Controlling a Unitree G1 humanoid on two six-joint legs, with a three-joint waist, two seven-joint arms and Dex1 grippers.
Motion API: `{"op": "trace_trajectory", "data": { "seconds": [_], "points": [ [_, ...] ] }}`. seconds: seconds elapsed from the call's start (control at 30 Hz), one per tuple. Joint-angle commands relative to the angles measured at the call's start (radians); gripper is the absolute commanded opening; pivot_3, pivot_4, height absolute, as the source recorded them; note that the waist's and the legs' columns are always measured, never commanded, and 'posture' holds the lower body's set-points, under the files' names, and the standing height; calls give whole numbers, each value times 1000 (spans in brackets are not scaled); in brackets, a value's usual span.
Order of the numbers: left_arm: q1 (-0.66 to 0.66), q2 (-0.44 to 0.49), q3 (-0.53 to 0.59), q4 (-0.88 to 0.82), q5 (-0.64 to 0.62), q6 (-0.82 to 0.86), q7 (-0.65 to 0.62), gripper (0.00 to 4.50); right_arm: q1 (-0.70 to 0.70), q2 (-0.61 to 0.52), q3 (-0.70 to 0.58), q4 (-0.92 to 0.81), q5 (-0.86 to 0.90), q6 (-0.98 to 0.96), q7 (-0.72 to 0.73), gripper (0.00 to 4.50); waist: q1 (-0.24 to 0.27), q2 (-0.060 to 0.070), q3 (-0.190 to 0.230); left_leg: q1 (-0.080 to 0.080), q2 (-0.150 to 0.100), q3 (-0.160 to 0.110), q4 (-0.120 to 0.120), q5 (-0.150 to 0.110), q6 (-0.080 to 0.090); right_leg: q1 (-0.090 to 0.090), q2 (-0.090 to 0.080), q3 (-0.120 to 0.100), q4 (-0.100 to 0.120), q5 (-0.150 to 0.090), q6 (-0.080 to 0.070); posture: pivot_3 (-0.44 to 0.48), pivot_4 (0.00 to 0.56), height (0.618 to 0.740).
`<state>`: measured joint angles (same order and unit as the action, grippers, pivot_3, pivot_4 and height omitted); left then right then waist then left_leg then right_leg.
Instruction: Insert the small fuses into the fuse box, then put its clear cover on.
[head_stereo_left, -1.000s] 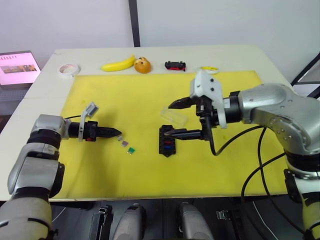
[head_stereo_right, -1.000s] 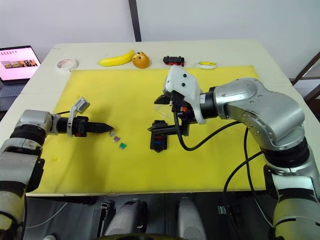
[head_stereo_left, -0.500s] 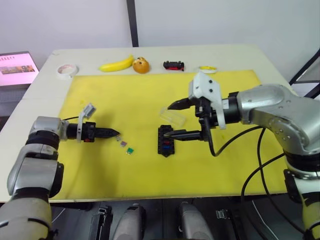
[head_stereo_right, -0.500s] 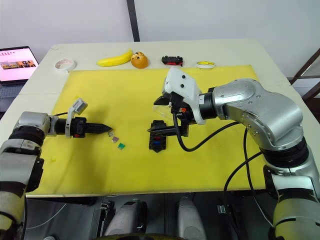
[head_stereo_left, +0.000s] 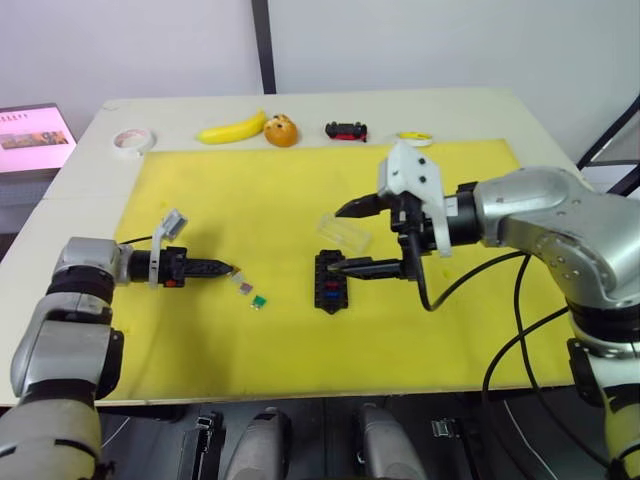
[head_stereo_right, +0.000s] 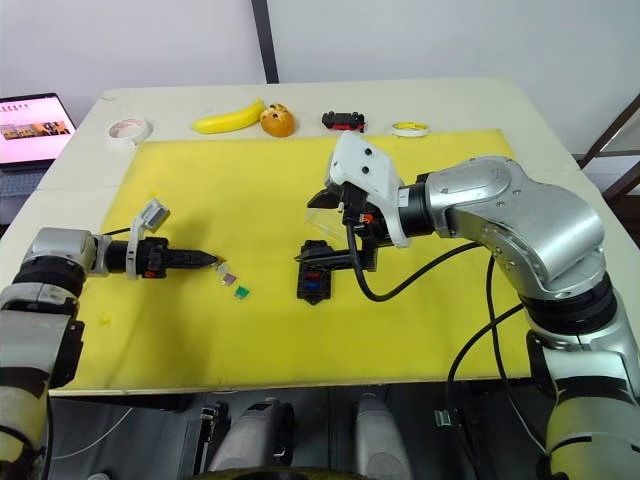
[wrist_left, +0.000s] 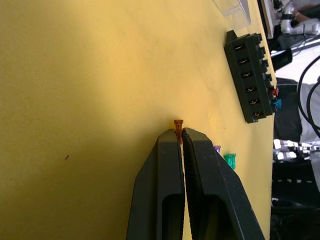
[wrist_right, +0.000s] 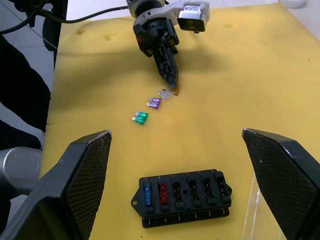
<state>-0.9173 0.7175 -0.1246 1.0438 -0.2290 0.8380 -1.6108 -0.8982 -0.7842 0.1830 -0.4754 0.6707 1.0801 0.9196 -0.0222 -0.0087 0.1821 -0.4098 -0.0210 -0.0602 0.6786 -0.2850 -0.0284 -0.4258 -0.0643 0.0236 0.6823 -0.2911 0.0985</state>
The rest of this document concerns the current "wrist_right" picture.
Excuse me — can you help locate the black fuse box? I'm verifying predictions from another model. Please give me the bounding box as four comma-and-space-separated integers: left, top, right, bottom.
131, 169, 233, 230

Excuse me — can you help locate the purple blade fuse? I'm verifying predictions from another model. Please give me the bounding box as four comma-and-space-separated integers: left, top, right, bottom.
145, 97, 163, 110

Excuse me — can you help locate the blue blade fuse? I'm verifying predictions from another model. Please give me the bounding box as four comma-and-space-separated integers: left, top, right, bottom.
143, 184, 153, 208

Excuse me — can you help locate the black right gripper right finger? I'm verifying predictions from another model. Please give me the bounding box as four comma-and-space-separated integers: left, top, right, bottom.
241, 128, 320, 240

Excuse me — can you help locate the yellow foam mat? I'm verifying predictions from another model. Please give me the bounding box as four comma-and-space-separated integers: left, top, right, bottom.
39, 2, 320, 240

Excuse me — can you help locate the green blade fuse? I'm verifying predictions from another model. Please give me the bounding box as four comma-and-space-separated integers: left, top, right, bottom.
131, 111, 149, 126

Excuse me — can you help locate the silver robot body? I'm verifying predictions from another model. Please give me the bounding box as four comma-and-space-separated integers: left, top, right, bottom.
0, 146, 43, 197

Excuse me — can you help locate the clear blade fuse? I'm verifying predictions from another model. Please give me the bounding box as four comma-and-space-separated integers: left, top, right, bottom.
157, 88, 174, 101

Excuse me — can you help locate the black rounded shape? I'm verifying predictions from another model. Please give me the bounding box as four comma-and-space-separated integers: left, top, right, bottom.
0, 34, 52, 151

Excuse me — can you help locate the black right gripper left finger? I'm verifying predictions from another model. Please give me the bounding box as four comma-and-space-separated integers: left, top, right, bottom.
0, 129, 113, 240

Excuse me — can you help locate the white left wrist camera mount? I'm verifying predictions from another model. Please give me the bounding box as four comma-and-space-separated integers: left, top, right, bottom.
132, 0, 211, 34

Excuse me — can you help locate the black stand frame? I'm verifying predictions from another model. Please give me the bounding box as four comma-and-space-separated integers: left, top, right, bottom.
41, 0, 69, 73

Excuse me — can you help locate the red blade fuse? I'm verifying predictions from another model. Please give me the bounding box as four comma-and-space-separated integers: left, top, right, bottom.
158, 183, 169, 206

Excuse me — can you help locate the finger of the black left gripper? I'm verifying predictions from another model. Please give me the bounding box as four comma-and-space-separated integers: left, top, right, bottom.
152, 41, 176, 87
169, 44, 180, 89

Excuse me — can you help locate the clear plastic fuse box cover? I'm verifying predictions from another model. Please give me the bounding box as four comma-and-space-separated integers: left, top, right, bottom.
241, 172, 262, 240

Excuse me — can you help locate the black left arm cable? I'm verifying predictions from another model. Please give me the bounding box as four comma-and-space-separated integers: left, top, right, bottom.
9, 0, 132, 25

